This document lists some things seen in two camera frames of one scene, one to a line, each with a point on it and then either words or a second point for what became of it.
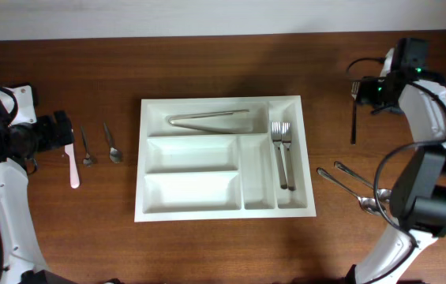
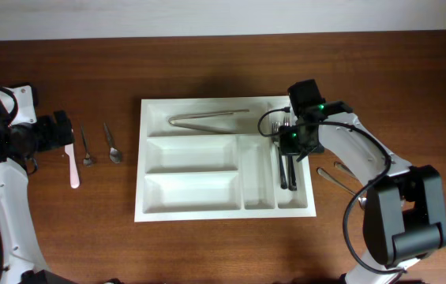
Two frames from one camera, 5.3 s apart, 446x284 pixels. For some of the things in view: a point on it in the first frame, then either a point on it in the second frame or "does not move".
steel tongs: x=174 y=122 does not move
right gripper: x=366 y=84 → x=285 y=147
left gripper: x=55 y=137 does not move
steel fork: x=276 y=138 does not move
